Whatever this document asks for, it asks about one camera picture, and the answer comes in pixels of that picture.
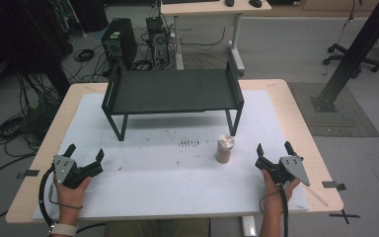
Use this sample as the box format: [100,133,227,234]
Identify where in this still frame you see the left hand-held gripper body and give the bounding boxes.
[52,154,105,190]

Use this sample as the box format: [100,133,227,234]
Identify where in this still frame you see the coiled black cable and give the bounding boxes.
[73,47,96,63]

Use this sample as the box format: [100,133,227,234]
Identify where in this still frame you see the black metal shelf rack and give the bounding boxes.
[101,60,246,142]

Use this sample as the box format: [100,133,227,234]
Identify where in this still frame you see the black metal pillar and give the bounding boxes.
[309,0,379,114]

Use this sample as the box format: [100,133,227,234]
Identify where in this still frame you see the black keyboard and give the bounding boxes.
[161,0,221,5]

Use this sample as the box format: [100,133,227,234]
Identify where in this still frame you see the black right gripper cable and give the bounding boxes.
[277,183,291,237]

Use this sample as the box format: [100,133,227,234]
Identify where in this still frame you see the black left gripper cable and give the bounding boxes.
[38,165,57,229]

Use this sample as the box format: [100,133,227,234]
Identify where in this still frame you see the small open computer tower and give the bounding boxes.
[145,15,172,66]

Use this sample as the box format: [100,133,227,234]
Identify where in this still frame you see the grey floor mat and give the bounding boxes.
[287,81,379,138]

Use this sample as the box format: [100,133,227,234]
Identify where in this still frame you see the tangle of black floor cables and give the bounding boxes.
[0,72,67,158]

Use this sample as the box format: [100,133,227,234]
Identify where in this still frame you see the white-legged wooden desk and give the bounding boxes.
[159,0,273,77]

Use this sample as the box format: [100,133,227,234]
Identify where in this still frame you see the white table mat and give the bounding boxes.
[32,89,311,222]

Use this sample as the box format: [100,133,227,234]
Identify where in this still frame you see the black tape strip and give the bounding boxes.
[321,180,347,193]
[15,169,40,181]

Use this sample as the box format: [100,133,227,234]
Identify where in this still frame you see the beige jar with silver lid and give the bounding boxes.
[215,133,236,165]

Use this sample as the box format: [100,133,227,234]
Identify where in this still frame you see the white table leg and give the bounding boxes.
[241,215,258,237]

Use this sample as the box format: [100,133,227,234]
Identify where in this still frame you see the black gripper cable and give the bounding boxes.
[277,183,291,237]
[38,165,57,229]

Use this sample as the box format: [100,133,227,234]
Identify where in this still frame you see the person's olive trousers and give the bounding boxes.
[103,217,212,237]

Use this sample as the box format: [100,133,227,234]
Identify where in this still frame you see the large black computer tower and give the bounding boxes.
[100,17,139,71]

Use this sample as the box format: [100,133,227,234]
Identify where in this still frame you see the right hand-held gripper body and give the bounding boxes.
[255,154,311,188]

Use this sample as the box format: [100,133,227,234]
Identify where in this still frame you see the black office chair base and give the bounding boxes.
[322,42,379,80]

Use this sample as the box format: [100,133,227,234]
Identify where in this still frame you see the black tape cross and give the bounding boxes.
[328,208,361,226]

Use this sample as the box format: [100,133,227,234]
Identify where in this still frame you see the person's left hand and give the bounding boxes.
[53,173,93,211]

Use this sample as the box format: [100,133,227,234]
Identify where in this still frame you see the light wooden table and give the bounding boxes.
[5,78,345,225]

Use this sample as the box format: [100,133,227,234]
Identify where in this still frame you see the person's right hand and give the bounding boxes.
[261,168,301,212]

